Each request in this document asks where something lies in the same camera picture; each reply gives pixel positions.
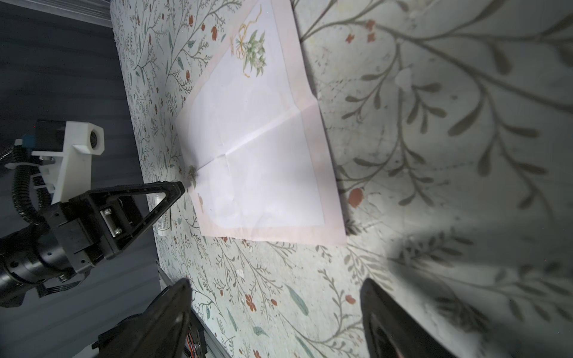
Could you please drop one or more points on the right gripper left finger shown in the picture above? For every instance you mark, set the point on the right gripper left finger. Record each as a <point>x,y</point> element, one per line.
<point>160,331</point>

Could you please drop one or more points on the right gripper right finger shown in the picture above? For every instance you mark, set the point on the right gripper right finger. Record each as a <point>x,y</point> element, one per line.
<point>390,331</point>

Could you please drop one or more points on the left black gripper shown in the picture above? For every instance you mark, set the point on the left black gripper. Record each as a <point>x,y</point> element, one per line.
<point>107,222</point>

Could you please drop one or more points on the white floral letter paper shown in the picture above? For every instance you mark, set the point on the white floral letter paper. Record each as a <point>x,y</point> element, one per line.
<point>251,132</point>

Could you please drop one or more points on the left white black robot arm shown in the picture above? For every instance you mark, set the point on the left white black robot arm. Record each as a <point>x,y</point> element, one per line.
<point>32,259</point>

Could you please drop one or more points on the white glue stick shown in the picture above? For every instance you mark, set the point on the white glue stick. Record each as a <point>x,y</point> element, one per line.
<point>162,226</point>

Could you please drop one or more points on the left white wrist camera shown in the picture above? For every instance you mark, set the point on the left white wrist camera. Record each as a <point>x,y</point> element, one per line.
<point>62,151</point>

